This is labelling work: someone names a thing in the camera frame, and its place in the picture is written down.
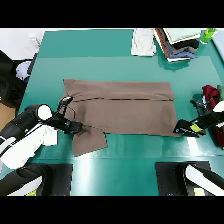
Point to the pale folded garment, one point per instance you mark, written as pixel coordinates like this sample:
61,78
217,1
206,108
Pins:
181,34

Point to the white garment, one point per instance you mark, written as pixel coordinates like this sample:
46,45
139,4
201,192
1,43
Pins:
143,41

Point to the bright green object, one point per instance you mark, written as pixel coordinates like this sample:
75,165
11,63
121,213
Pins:
207,35

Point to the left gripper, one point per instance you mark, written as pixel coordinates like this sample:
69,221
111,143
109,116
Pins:
72,127

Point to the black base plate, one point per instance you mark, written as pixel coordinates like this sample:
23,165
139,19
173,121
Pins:
58,180
166,180

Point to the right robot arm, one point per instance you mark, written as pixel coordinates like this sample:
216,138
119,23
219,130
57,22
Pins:
213,119

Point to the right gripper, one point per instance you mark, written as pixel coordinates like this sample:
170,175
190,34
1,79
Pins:
185,128

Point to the black garment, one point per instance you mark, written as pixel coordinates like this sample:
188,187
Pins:
186,45

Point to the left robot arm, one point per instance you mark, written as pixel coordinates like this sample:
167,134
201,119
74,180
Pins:
26,146

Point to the red-brown garment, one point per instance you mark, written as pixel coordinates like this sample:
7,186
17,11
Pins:
160,38

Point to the red garment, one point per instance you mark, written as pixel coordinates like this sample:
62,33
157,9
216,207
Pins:
210,95

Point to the blue garment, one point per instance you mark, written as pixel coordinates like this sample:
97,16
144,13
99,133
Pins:
181,53

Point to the brown T-shirt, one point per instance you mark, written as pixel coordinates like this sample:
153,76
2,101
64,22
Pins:
126,110

